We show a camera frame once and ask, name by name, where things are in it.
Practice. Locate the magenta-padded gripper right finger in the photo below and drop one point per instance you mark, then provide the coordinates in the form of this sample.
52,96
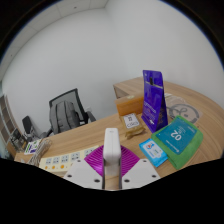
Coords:
140,173

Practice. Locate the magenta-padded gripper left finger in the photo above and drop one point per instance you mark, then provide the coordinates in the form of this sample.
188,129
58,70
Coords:
81,173

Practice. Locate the white charger block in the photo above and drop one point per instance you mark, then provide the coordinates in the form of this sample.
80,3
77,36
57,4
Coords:
111,150

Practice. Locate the blue card packet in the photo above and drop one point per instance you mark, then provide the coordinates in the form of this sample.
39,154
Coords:
152,152

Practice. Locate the cream power strip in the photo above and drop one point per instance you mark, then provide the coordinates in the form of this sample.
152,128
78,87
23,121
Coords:
60,160

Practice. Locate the green folded cloth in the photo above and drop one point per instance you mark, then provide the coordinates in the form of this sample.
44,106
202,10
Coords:
181,158

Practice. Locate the teal flat package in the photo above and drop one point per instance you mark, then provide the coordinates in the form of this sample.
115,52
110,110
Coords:
176,136

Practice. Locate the printed green purple paper sheet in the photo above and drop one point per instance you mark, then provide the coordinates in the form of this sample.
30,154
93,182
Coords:
31,146

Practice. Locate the grey backpack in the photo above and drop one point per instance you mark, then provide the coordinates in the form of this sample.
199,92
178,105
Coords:
64,116

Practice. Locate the orange box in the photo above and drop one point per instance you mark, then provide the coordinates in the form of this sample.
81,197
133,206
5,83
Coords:
129,105

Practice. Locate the small black chair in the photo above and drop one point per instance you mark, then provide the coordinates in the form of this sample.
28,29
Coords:
28,125

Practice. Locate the purple standing pouch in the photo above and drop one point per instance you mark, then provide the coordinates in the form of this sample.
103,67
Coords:
154,100

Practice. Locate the black mesh office chair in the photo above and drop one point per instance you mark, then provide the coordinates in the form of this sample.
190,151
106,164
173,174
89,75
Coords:
74,95

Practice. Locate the low wooden side cabinet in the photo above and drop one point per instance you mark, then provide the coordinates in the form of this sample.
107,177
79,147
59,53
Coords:
128,87

